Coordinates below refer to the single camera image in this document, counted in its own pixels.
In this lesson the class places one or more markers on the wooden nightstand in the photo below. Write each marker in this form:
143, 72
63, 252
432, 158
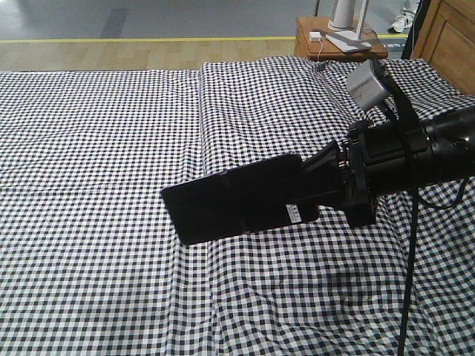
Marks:
325, 50

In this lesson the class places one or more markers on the wooden headboard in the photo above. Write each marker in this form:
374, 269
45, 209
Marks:
446, 42

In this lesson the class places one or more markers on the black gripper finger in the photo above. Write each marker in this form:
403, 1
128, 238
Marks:
313, 190
325, 161

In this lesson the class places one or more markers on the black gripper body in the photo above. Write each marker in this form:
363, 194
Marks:
379, 161

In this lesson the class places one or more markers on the black foldable phone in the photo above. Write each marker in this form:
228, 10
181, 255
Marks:
247, 199

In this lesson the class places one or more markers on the white sneaker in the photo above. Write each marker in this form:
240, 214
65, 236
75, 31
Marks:
400, 24

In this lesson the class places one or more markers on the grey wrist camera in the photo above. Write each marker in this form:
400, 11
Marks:
365, 86

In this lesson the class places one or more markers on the white charger adapter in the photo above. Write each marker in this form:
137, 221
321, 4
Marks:
315, 36

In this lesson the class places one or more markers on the checkered bed sheet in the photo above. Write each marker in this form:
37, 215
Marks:
90, 263

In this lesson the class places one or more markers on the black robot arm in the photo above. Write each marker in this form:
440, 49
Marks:
451, 144

